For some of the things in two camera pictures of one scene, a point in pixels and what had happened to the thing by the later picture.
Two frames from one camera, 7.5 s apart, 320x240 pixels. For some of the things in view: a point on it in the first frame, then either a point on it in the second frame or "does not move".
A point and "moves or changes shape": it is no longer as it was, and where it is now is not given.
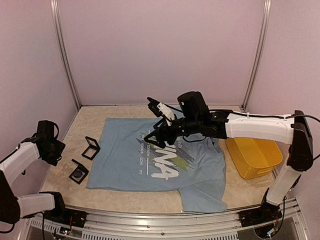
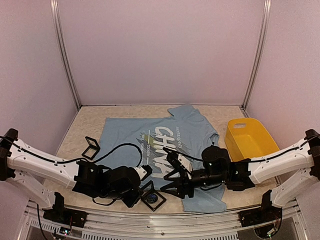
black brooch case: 93,149 does not move
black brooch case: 79,173 moves or changes shape
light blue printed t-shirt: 123,159 does not move
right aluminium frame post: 258,56 does not move
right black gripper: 163,128 → 182,184
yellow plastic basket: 252,158 does not move
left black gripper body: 55,151 → 130,201
